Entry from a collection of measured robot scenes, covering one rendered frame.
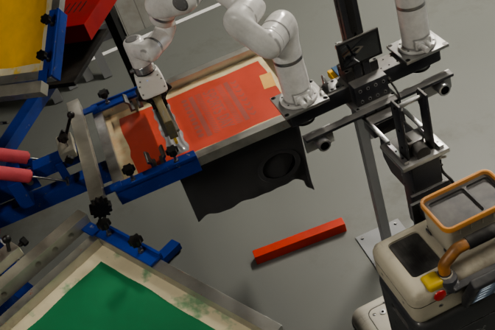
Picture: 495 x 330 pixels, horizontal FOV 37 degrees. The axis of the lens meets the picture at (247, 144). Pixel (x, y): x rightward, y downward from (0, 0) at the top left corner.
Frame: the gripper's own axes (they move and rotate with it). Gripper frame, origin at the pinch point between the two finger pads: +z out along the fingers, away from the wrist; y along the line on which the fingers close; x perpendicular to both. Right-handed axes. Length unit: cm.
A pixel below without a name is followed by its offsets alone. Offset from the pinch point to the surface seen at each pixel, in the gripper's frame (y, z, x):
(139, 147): -13.2, 11.8, -4.0
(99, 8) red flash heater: -8, -1, 100
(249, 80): 36.1, 11.8, 9.3
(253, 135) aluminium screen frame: 25.3, 9.1, -29.2
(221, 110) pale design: 20.6, 11.8, -2.3
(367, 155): 69, 52, -14
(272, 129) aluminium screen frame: 32.4, 9.7, -29.2
